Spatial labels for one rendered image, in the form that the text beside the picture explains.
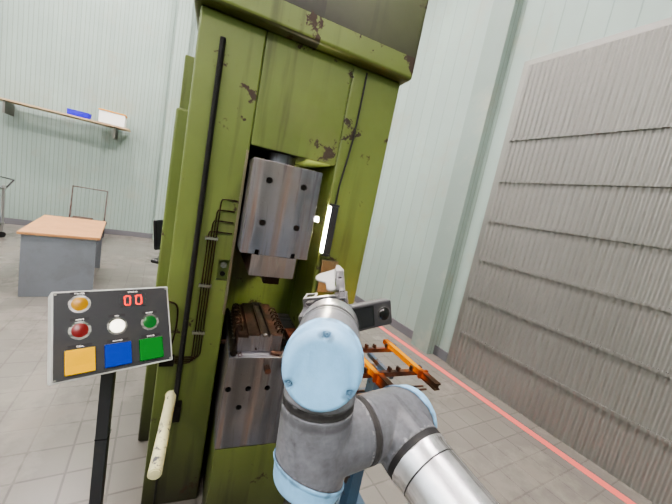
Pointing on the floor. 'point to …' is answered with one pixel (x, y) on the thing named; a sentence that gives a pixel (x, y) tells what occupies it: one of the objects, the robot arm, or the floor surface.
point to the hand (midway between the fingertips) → (344, 298)
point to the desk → (58, 255)
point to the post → (102, 437)
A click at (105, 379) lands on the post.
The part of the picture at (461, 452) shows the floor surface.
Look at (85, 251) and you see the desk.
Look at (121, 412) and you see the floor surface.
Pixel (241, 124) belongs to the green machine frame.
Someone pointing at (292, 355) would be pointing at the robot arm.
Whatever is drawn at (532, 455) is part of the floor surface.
